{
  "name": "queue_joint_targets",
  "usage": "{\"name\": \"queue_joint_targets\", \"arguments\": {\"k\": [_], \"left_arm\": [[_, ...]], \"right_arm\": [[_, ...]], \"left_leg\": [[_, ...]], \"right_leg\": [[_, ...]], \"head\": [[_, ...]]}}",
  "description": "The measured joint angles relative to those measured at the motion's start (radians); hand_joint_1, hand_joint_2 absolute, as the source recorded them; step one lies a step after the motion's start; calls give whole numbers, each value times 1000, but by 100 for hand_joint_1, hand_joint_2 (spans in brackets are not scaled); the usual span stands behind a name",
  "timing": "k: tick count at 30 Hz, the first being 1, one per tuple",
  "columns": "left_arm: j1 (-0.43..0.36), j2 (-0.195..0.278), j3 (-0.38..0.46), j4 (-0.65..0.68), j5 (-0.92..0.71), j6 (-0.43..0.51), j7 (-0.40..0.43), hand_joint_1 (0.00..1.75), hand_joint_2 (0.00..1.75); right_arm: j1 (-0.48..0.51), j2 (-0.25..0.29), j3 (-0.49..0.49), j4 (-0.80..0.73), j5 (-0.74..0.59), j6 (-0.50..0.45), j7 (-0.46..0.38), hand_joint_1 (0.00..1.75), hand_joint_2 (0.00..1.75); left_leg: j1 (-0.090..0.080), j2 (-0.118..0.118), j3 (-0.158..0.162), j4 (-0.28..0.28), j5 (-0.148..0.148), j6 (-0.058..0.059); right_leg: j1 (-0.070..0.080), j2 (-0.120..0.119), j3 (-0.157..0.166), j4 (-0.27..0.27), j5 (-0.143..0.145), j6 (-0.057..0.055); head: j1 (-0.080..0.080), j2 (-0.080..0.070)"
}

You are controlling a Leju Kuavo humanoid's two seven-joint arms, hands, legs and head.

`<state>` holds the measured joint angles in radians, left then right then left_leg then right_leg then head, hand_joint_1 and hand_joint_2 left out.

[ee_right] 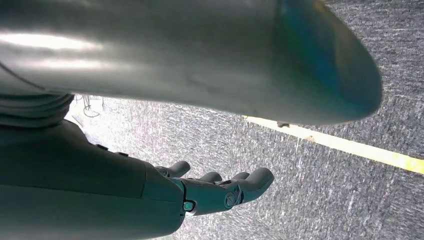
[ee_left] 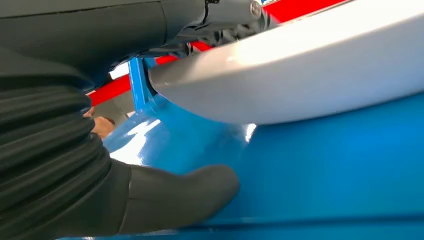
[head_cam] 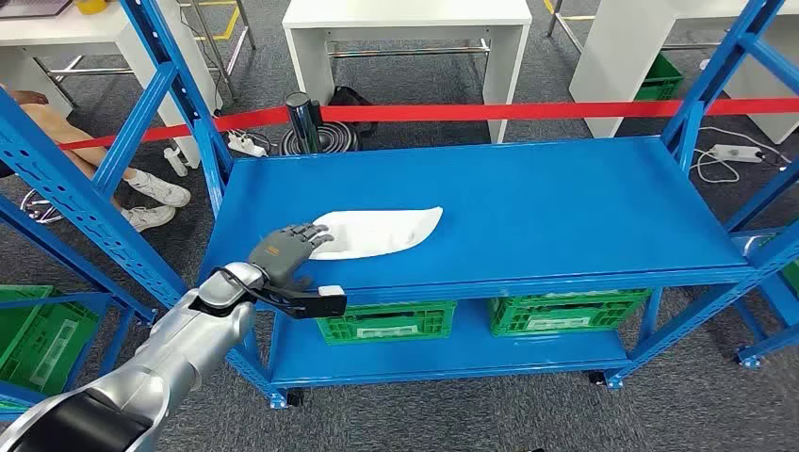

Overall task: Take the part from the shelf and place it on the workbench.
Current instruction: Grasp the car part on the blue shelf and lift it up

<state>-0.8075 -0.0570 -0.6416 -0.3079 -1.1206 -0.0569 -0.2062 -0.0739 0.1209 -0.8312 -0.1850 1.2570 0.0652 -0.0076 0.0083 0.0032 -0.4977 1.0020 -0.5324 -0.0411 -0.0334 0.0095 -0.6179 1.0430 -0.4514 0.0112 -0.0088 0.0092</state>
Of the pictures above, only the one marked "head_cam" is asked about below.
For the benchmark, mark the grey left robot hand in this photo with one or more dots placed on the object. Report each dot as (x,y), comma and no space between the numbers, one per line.
(281,252)

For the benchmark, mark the white curved plastic part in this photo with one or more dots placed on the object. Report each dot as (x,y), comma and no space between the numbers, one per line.
(381,234)

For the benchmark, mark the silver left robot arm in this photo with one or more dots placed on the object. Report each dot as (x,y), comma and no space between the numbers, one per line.
(187,337)

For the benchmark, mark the blue metal shelf rack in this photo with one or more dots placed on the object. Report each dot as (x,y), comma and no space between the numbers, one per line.
(768,346)
(37,233)
(499,206)

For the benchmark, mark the white power strip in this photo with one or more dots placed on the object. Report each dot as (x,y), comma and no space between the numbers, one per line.
(246,145)
(736,153)

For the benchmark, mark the green plastic crate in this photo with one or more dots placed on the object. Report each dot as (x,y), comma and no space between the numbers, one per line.
(662,81)
(387,321)
(37,349)
(562,315)

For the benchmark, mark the black bag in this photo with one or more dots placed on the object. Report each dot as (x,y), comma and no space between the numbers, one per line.
(352,100)

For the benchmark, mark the person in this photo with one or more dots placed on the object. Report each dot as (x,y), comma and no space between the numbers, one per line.
(68,137)

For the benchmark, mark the red barrier tape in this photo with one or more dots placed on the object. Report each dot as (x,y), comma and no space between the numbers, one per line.
(499,112)

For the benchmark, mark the yellow container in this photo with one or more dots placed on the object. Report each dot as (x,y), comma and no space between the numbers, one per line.
(92,6)

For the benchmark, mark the dark laptop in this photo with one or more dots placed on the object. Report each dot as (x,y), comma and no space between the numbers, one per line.
(31,6)

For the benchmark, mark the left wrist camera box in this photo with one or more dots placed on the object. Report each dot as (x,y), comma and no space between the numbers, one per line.
(318,304)

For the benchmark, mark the chrome stanchion post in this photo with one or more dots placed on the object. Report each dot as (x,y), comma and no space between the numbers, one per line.
(303,121)

